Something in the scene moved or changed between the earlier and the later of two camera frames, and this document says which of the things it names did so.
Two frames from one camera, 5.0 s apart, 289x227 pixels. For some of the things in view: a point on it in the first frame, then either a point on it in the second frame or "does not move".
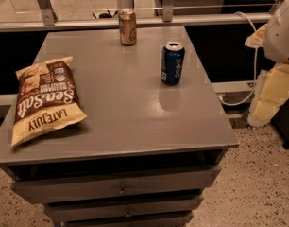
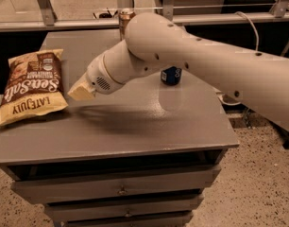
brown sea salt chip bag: x=47 y=99 to x=34 y=86
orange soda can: x=127 y=26 does not move
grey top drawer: x=30 y=191 does not move
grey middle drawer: x=66 y=213 does not move
